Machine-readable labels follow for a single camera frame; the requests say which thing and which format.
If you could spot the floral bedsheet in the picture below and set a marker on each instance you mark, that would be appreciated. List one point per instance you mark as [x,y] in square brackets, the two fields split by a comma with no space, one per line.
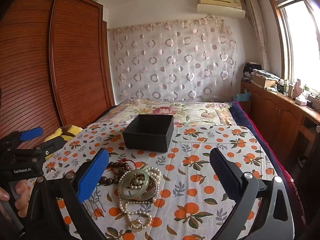
[155,108]

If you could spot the yellow plush toy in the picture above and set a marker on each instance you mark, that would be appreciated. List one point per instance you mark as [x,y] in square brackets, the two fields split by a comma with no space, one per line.
[66,132]

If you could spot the circle print sheer curtain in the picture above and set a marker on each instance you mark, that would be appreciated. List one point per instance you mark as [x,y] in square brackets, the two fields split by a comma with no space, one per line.
[162,62]

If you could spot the orange fruit print cloth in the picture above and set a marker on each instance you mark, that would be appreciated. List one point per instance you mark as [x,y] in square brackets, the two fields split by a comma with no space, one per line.
[200,180]

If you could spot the window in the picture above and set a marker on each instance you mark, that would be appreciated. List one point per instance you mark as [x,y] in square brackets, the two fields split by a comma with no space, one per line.
[300,42]

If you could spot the white bottle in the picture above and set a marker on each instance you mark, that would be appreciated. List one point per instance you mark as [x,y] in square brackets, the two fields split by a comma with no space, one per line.
[291,90]

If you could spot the teal cloth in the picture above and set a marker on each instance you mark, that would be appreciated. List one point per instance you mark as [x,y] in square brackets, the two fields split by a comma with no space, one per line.
[243,97]

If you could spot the white tissue box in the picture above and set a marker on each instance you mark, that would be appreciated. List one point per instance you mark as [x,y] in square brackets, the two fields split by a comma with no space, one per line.
[300,100]

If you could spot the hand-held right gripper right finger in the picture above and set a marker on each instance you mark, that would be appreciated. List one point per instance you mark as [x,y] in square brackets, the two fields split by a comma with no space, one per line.
[223,175]

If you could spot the cardboard box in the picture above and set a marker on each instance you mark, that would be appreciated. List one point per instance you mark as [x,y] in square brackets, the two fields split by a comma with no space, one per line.
[262,81]

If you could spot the patterned white window curtain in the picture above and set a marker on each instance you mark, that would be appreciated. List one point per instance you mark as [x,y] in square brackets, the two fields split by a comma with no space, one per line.
[257,30]

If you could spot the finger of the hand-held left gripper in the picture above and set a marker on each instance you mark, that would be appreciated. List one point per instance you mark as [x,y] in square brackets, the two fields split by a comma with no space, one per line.
[31,133]
[53,145]

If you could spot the pile of dark clothes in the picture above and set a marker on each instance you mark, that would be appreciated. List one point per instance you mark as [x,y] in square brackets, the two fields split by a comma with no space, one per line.
[250,70]

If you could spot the folded patterned cloth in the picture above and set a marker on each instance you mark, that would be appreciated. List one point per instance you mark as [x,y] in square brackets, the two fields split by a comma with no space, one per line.
[265,73]

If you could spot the green jade bangle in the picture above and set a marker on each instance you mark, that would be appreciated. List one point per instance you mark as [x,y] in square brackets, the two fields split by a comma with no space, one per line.
[125,191]

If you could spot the wooden cabinet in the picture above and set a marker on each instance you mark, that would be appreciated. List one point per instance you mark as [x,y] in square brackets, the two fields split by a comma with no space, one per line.
[272,110]

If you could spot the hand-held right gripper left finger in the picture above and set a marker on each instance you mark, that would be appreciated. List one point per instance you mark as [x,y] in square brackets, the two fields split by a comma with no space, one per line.
[92,177]

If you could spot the white power strip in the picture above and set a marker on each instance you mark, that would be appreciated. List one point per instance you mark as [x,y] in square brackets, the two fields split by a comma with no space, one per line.
[314,98]

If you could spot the dark frame with round cap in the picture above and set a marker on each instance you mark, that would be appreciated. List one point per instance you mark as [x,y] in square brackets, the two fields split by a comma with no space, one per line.
[318,129]

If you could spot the person's left hand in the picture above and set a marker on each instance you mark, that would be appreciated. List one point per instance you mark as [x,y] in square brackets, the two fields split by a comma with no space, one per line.
[22,189]

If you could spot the black box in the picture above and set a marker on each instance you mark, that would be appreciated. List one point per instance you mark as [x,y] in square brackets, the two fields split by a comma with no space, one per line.
[147,136]

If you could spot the green cap bottle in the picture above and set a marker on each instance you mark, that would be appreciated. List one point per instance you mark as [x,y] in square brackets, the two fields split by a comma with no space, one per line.
[306,91]

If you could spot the wall air conditioner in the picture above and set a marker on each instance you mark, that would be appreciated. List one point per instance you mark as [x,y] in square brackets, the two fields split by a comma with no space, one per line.
[220,7]

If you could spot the dark blue blanket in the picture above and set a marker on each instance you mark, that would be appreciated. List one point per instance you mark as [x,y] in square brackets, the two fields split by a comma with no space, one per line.
[241,115]

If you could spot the thin dark tassel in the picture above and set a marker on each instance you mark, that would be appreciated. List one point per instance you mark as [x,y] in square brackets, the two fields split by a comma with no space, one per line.
[96,206]

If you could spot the wooden wardrobe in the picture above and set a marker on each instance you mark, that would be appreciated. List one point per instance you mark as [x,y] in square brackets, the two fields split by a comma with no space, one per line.
[75,67]

